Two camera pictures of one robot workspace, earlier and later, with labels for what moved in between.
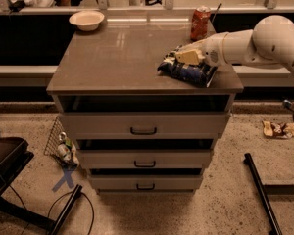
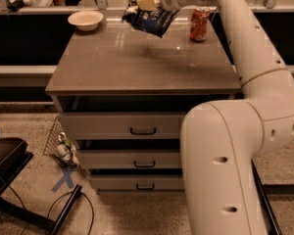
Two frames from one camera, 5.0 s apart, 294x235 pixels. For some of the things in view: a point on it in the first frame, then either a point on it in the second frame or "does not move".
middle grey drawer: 145,159 does not move
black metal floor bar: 263,197 does not move
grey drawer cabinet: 136,130 does not move
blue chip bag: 171,66 to 154,22
